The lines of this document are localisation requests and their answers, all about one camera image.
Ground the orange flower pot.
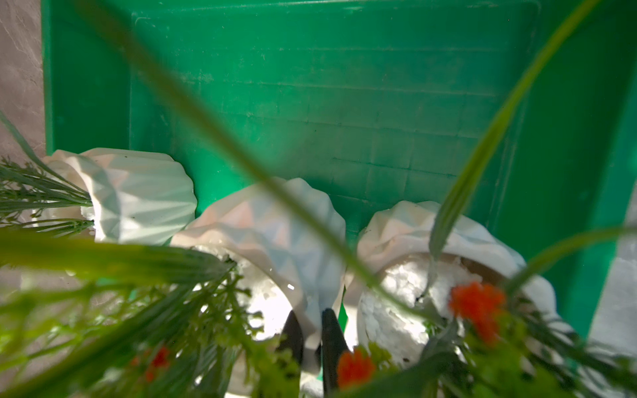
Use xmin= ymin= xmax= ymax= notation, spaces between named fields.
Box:
xmin=327 ymin=0 xmax=637 ymax=398

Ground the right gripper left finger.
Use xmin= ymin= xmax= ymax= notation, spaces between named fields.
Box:
xmin=275 ymin=310 xmax=305 ymax=366

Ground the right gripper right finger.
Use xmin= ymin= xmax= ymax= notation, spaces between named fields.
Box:
xmin=321 ymin=308 xmax=348 ymax=396

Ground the green plastic storage tray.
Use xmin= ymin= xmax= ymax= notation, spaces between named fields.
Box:
xmin=40 ymin=0 xmax=637 ymax=339

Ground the red flower pot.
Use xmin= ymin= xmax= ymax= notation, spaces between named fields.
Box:
xmin=0 ymin=111 xmax=198 ymax=245
xmin=0 ymin=0 xmax=379 ymax=398

